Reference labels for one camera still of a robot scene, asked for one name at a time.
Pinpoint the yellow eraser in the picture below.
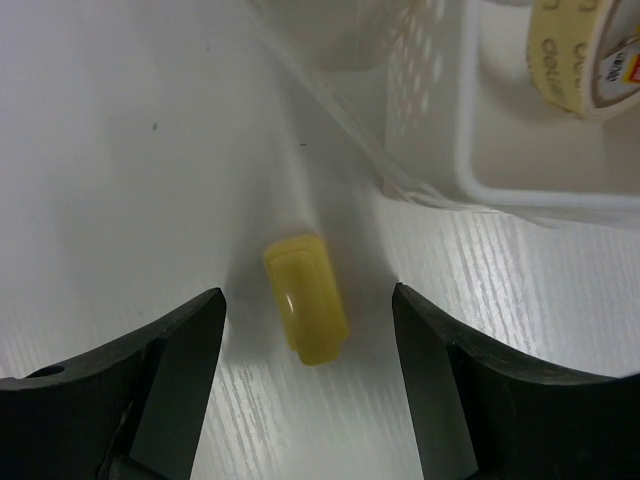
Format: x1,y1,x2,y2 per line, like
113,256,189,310
263,234,349,366

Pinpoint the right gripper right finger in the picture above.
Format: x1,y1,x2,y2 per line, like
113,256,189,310
392,284,639,479

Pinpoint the white perforated storage basket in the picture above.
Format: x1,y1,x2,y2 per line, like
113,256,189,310
252,1,639,230

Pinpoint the beige masking tape roll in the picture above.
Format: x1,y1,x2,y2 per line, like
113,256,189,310
526,0,639,121

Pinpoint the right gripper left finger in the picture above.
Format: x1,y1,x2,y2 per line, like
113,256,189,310
1,288,226,479

